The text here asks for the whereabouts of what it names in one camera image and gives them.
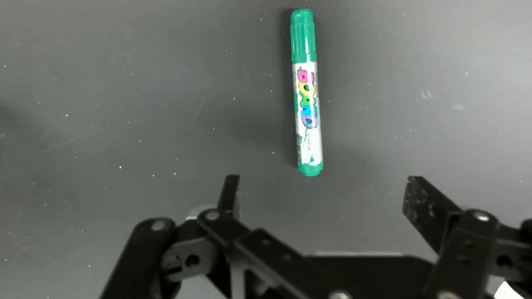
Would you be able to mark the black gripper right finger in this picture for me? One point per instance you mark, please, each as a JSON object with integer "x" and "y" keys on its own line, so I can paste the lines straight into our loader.
{"x": 430, "y": 206}

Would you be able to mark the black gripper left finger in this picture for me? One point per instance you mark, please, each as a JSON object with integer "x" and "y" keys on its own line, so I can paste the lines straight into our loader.
{"x": 260, "y": 246}

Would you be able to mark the green whiteboard marker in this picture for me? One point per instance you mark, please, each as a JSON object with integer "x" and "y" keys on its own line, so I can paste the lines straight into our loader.
{"x": 307, "y": 93}

